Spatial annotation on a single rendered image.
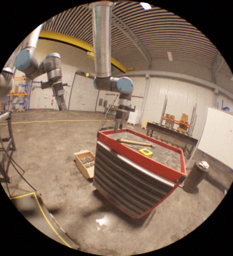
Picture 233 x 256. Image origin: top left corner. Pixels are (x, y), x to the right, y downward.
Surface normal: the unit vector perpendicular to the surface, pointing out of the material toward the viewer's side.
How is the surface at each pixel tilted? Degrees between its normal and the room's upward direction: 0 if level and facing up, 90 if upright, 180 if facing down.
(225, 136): 90
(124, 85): 90
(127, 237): 0
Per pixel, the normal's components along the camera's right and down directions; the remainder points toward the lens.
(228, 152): -0.89, -0.07
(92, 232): 0.20, -0.95
